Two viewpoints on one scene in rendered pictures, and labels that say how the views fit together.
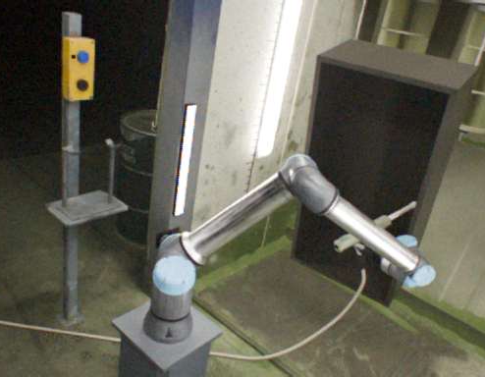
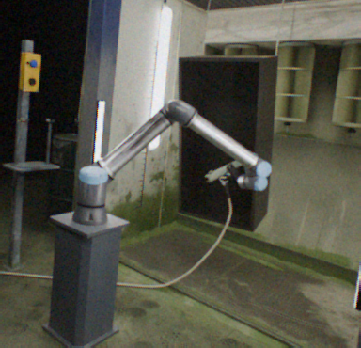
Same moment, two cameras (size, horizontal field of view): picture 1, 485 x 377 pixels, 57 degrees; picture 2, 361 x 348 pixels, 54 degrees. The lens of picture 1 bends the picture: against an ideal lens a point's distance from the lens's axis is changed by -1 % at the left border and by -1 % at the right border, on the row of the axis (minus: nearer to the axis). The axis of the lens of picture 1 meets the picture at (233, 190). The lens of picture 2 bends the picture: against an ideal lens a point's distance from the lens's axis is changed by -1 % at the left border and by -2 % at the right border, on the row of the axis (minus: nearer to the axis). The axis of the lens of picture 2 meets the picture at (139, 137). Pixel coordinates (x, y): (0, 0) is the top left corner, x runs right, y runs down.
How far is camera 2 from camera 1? 0.78 m
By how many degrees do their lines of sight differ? 20
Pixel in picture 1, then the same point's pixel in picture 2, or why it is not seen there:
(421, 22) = not seen: hidden behind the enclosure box
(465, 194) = (300, 169)
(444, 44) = not seen: hidden behind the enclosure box
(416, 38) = not seen: hidden behind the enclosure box
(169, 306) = (90, 195)
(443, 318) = (302, 260)
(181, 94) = (94, 94)
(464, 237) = (305, 197)
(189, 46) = (99, 63)
